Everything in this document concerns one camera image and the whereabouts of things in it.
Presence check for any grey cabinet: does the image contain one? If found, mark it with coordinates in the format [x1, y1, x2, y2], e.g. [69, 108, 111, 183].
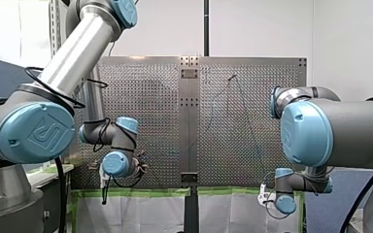
[26, 162, 76, 233]

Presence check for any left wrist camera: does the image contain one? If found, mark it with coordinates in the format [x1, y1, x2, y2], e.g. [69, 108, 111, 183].
[98, 165, 112, 190]

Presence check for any slotted metal upright rail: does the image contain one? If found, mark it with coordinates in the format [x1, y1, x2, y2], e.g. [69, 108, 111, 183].
[48, 0, 68, 58]

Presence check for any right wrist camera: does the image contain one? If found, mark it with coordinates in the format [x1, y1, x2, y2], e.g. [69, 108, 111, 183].
[256, 183, 277, 207]

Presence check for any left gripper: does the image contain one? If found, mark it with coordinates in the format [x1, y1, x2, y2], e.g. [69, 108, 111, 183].
[131, 150, 150, 179]

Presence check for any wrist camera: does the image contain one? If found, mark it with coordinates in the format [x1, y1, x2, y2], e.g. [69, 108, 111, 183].
[98, 165, 112, 190]
[256, 183, 277, 207]

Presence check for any grey board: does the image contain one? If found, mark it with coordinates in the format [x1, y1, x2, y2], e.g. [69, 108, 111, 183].
[305, 167, 373, 233]

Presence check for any black upright pole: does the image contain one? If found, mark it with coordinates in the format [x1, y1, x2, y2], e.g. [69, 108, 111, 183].
[203, 0, 211, 57]

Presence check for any black table stand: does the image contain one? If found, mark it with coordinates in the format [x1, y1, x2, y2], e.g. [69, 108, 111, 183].
[180, 172, 201, 233]

